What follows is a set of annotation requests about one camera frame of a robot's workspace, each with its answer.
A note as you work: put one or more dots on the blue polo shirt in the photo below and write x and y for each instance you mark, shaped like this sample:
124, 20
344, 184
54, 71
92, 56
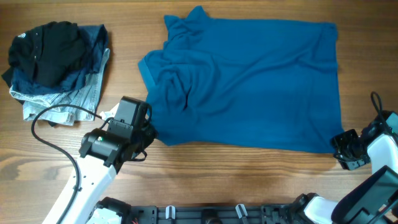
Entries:
246, 82

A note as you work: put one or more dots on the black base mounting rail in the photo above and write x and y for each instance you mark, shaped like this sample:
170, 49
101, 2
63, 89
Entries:
211, 214

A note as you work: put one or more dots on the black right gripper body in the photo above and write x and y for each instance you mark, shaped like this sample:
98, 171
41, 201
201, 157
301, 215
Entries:
350, 150

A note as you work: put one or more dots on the black folded garment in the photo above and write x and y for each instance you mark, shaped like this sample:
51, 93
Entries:
46, 54

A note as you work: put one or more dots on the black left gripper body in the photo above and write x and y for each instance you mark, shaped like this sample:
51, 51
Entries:
145, 135

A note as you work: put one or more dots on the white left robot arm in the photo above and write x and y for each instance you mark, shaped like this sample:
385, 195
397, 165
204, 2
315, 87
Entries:
102, 154

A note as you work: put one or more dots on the navy folded garment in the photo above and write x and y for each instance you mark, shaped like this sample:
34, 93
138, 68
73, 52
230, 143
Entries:
96, 40

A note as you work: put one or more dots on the light grey denim garment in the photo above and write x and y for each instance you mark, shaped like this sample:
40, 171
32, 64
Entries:
87, 97

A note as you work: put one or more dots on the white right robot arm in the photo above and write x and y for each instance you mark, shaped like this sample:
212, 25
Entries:
371, 200

